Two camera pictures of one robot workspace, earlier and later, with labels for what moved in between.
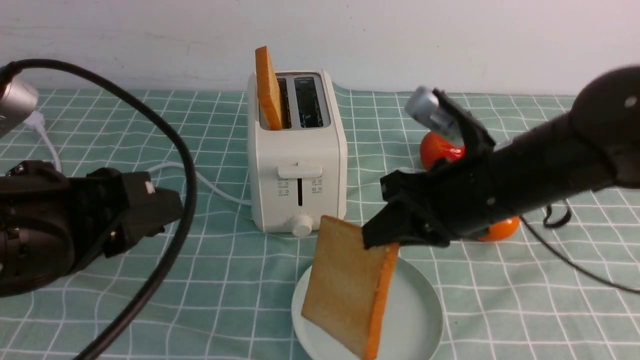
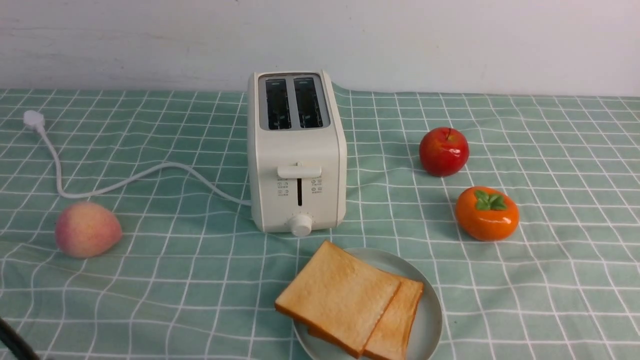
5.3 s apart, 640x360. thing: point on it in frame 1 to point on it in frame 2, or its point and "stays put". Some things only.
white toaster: [297, 174] stays put
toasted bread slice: [267, 89] to [391, 338]
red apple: [433, 148] stays put
